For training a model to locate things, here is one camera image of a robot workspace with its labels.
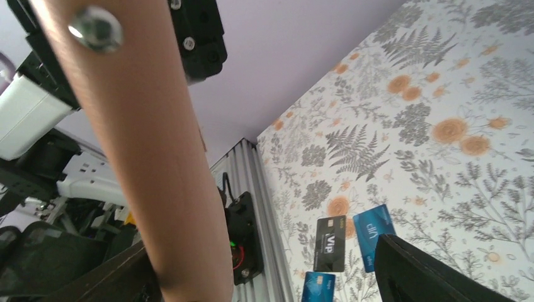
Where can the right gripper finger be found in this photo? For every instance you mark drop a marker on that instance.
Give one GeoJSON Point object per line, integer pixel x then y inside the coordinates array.
{"type": "Point", "coordinates": [406, 273]}

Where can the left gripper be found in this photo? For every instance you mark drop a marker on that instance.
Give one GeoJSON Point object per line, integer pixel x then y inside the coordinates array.
{"type": "Point", "coordinates": [199, 33]}

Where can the brown leather card holder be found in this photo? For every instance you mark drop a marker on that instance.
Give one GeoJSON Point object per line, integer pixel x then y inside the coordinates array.
{"type": "Point", "coordinates": [137, 101]}

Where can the blue VIP card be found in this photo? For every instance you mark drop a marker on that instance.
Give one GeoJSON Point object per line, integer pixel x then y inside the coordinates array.
{"type": "Point", "coordinates": [318, 287]}

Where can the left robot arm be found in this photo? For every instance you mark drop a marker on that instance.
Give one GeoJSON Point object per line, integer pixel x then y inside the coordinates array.
{"type": "Point", "coordinates": [37, 160]}

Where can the blue card upper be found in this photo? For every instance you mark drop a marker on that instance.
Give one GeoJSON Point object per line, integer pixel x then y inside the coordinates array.
{"type": "Point", "coordinates": [369, 225]}

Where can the black VIP card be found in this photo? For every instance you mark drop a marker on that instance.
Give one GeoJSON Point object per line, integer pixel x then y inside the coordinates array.
{"type": "Point", "coordinates": [329, 252]}

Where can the floral table mat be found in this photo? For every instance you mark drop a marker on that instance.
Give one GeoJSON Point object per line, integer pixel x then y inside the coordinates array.
{"type": "Point", "coordinates": [432, 115]}

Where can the aluminium rail frame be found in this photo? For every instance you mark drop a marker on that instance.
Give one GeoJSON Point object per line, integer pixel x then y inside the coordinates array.
{"type": "Point", "coordinates": [245, 172]}

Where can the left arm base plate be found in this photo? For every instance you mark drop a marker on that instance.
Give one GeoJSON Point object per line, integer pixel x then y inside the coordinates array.
{"type": "Point", "coordinates": [243, 230]}

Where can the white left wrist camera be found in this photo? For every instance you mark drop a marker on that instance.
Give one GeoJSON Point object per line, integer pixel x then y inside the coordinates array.
{"type": "Point", "coordinates": [27, 113]}

